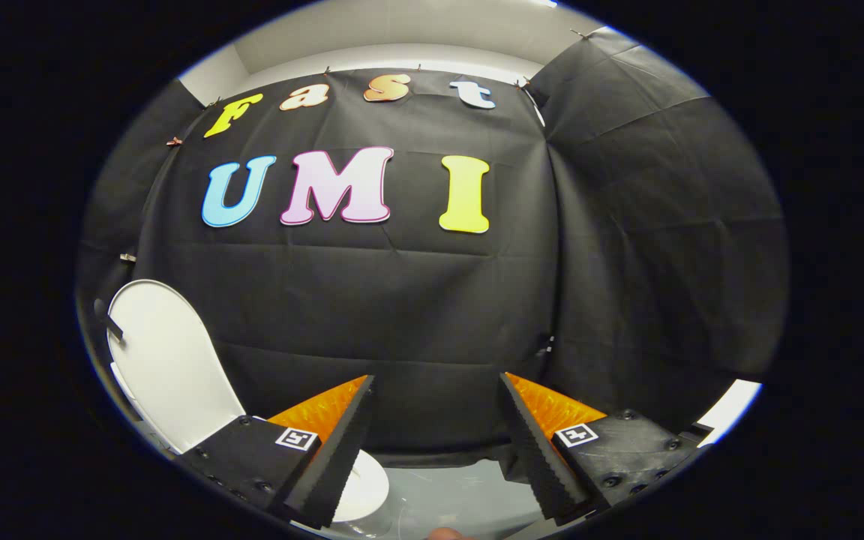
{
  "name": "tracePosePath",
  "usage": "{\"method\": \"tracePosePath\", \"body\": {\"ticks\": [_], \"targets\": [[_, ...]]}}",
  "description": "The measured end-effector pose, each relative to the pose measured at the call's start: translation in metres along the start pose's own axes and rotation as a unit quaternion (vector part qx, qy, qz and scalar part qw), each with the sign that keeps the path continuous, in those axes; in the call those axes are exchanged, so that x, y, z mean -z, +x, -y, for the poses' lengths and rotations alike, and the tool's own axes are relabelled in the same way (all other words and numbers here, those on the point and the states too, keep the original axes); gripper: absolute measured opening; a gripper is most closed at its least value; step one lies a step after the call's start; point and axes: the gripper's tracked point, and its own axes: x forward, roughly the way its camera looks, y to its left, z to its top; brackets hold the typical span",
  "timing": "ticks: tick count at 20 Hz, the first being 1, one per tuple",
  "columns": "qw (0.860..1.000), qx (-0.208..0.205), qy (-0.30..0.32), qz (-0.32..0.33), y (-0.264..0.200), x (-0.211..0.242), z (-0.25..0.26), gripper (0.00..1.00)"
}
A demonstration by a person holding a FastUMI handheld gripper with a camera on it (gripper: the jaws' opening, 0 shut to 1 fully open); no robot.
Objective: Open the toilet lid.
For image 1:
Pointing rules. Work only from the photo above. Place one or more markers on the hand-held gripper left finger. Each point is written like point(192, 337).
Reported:
point(331, 465)

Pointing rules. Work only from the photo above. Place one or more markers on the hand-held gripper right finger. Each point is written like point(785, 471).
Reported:
point(541, 457)

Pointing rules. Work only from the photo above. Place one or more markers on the white toilet lid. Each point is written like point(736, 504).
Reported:
point(169, 360)

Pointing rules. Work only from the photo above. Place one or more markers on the white toilet with tank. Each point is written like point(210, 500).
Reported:
point(364, 487)

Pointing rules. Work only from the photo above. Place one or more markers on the black backdrop cloth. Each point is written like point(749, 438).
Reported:
point(402, 315)

